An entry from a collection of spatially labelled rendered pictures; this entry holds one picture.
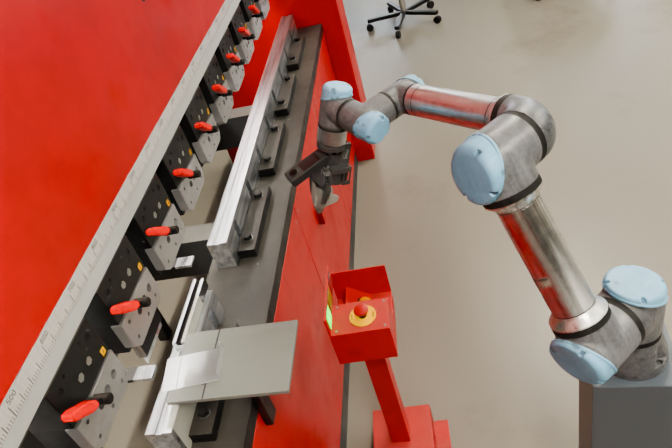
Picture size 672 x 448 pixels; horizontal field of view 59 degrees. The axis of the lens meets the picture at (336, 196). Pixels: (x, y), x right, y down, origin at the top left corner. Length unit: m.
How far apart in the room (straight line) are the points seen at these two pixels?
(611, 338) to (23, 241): 1.01
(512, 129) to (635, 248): 1.79
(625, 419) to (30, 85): 1.36
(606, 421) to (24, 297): 1.21
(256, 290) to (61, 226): 0.72
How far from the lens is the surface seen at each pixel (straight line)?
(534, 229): 1.13
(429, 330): 2.54
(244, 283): 1.67
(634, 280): 1.33
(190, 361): 1.38
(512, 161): 1.08
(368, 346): 1.62
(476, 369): 2.41
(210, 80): 1.75
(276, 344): 1.32
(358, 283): 1.72
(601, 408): 1.51
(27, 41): 1.09
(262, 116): 2.21
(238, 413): 1.41
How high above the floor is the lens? 1.97
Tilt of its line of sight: 36 degrees down
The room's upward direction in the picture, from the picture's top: 17 degrees counter-clockwise
